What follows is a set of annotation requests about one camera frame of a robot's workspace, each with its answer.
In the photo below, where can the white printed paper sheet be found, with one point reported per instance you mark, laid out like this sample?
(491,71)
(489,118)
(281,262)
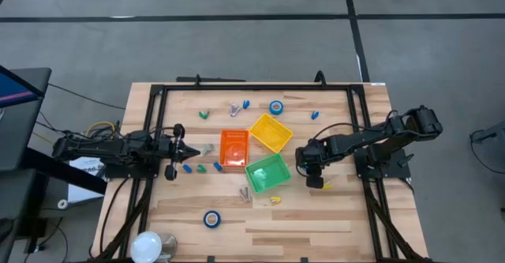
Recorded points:
(88,164)

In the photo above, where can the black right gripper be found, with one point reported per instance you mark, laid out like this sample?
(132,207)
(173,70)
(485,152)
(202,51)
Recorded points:
(320,152)

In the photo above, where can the black metal rig frame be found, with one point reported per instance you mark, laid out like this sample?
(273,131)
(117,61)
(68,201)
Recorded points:
(256,87)

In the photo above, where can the white bulb lamp brass base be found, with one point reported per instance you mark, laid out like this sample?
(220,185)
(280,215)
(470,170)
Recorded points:
(146,247)

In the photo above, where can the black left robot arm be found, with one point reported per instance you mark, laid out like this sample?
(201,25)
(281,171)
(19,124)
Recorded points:
(102,148)

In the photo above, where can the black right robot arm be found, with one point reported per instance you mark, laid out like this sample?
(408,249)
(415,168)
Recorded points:
(355,140)

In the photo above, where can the blue and grey object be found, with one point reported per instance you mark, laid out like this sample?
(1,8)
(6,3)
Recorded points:
(208,149)

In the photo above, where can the small white tape roll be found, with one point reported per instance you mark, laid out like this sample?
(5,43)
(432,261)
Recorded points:
(59,204)

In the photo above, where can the light blue tape roll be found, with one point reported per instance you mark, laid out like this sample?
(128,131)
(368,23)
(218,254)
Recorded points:
(271,107)

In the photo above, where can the monitor with blue screen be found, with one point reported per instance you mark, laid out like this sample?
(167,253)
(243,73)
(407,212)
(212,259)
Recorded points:
(16,89)

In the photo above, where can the yellow plastic basket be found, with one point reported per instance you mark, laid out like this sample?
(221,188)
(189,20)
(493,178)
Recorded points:
(271,132)

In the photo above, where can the dark blue tape roll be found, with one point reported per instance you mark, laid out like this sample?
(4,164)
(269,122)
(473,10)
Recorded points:
(206,219)

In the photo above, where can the yellow mini stapler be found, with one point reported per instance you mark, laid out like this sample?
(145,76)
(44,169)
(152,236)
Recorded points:
(275,200)
(328,186)

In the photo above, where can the orange plastic basket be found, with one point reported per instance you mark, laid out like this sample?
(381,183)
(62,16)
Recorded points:
(225,148)

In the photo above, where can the lavender staple remover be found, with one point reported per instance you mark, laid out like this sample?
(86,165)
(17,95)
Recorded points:
(234,110)

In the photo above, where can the green plastic basket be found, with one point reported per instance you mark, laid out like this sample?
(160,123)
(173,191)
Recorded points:
(268,174)

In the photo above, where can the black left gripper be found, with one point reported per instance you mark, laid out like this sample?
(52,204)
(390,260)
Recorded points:
(175,152)

